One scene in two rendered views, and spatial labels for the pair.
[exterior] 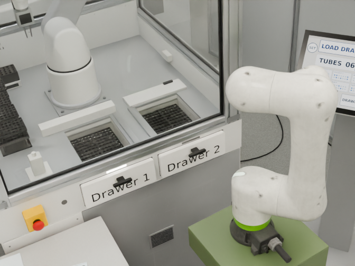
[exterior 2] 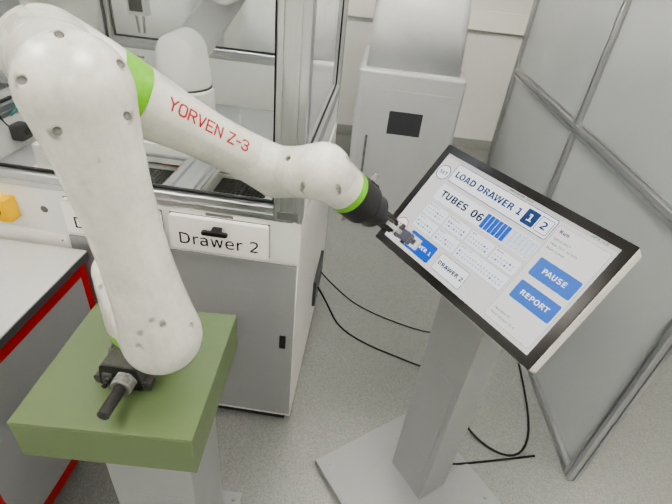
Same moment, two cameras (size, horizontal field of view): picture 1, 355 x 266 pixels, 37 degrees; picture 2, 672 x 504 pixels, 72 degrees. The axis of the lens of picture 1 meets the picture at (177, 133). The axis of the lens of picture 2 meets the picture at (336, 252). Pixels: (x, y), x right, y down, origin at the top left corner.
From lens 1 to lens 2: 131 cm
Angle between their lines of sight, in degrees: 22
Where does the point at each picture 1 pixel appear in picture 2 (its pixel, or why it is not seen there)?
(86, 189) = (65, 205)
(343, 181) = (431, 396)
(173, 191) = (193, 274)
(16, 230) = not seen: outside the picture
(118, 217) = not seen: hidden behind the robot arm
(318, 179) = (123, 292)
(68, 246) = (18, 258)
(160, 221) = not seen: hidden behind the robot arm
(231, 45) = (289, 96)
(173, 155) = (186, 222)
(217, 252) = (72, 348)
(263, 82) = (15, 21)
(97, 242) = (43, 270)
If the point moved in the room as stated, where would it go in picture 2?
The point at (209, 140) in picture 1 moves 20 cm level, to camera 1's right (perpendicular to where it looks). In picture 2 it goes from (243, 228) to (302, 254)
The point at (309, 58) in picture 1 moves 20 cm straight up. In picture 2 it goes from (431, 185) to (449, 108)
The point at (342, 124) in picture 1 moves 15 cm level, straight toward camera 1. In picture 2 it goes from (446, 309) to (406, 330)
